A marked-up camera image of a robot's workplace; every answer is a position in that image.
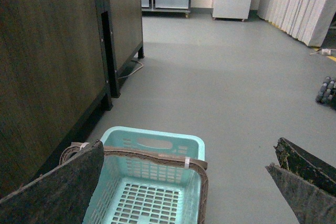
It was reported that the left gripper felt left finger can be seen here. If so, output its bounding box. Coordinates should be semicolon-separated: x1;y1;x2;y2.
1;140;104;223

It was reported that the left gripper felt right finger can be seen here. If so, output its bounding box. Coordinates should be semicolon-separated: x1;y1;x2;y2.
266;137;335;223

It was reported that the light blue plastic basket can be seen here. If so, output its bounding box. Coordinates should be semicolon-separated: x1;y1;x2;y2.
83;126;205;223

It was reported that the brown basket handle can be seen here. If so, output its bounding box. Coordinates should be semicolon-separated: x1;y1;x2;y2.
59;142;209;224

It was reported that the dark wooden display cabinet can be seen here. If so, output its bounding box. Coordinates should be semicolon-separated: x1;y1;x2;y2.
1;0;111;196

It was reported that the white zip tie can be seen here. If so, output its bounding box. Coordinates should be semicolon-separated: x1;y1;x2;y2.
184;157;190;169

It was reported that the white power cable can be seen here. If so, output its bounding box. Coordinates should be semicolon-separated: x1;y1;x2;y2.
117;60;144;79

